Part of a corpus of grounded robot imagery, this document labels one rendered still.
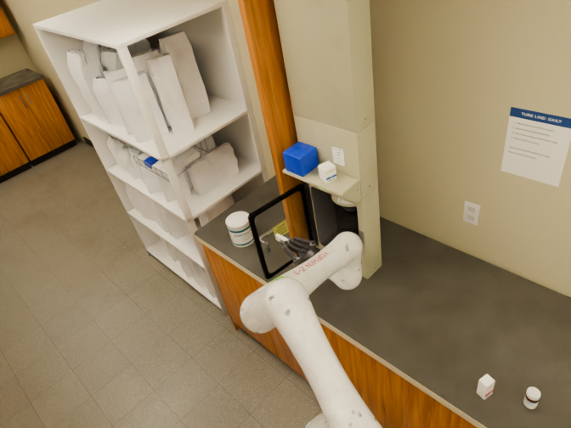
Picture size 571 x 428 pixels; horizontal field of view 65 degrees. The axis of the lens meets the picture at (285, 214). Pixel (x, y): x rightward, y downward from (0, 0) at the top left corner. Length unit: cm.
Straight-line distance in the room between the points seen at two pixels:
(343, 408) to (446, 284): 105
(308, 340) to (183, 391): 201
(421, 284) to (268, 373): 131
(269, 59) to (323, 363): 111
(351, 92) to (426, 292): 97
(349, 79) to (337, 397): 98
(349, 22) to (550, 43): 63
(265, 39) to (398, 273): 118
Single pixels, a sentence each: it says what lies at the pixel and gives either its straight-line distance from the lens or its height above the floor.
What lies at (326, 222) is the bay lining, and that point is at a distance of 219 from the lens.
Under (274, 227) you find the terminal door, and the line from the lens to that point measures 199.
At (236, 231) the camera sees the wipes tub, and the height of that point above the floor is 106.
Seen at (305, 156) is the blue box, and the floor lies 159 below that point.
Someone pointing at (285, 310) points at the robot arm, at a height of 162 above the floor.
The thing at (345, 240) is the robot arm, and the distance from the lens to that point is 156.
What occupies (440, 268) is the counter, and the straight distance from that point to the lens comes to 219.
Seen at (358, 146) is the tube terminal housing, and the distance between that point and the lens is 167.
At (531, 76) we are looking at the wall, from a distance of 176.
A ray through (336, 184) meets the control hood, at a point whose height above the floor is 151.
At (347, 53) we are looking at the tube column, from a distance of 153.
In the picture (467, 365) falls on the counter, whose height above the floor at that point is 94.
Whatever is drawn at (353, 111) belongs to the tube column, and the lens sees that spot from 161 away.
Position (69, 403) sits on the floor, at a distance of 347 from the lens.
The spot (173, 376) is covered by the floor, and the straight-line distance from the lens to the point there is 322.
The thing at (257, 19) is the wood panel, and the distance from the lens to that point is 172.
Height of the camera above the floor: 253
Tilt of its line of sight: 38 degrees down
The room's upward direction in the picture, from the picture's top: 12 degrees counter-clockwise
